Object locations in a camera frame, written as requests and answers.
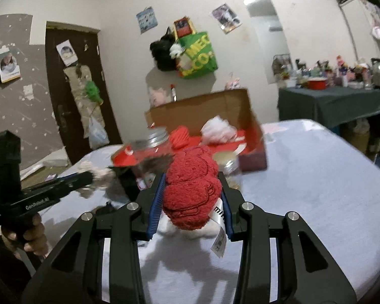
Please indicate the wall calendar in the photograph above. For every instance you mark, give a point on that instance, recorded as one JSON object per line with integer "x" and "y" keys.
{"x": 9, "y": 66}

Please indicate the red pot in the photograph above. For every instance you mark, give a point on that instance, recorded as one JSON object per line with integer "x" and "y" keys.
{"x": 318, "y": 84}

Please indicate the red quilted pouch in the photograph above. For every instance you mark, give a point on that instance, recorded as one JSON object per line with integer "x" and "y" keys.
{"x": 180, "y": 136}

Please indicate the blue wall poster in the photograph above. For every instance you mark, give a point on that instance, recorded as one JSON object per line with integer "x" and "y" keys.
{"x": 147, "y": 20}

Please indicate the cluster of figurines and bottles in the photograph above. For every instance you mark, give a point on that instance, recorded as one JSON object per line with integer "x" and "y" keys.
{"x": 342, "y": 72}

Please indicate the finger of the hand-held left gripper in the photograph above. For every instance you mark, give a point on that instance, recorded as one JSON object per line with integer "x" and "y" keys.
{"x": 79, "y": 180}

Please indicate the cardboard box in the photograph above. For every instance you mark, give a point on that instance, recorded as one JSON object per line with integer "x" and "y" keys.
{"x": 228, "y": 107}

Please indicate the white mesh bath pouf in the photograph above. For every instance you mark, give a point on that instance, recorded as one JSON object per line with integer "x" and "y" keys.
{"x": 217, "y": 129}

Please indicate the black bag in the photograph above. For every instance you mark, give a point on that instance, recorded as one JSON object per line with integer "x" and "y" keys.
{"x": 163, "y": 53}

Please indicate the pale pink plush toy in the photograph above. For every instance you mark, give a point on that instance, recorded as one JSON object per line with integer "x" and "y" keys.
{"x": 156, "y": 96}

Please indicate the green plush toy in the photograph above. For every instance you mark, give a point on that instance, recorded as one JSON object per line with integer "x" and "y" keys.
{"x": 93, "y": 91}

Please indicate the camouflage cloth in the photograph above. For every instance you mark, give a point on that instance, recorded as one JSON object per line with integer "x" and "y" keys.
{"x": 79, "y": 101}

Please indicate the table with green cloth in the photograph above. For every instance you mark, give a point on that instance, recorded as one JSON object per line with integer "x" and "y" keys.
{"x": 329, "y": 104}

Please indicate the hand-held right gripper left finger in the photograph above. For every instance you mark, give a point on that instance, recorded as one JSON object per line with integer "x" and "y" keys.
{"x": 158, "y": 202}

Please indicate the wall photo poster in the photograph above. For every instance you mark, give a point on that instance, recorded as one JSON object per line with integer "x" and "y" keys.
{"x": 226, "y": 17}

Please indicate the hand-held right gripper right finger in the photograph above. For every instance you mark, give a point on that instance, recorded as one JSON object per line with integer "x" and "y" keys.
{"x": 226, "y": 209}

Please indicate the glass jar with metal lid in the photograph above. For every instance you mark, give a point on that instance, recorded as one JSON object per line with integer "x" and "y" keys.
{"x": 232, "y": 167}
{"x": 156, "y": 137}

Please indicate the white plastic bag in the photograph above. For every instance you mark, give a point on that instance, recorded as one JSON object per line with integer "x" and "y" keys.
{"x": 98, "y": 134}

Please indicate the red plush toy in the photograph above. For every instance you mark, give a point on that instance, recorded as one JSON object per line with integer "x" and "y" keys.
{"x": 190, "y": 190}

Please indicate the dark brown door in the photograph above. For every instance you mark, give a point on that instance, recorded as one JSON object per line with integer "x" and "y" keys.
{"x": 55, "y": 101}

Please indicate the photo on door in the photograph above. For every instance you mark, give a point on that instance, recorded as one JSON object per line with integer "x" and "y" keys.
{"x": 66, "y": 52}

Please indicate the person's left hand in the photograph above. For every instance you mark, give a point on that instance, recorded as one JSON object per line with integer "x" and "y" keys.
{"x": 36, "y": 231}

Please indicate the green tote bag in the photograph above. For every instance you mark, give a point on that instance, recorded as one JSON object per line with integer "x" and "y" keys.
{"x": 198, "y": 57}

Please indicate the person's left forearm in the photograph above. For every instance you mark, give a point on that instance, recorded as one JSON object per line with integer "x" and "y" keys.
{"x": 6, "y": 266}

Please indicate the beige scrunchie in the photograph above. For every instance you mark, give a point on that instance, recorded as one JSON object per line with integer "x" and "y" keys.
{"x": 96, "y": 172}

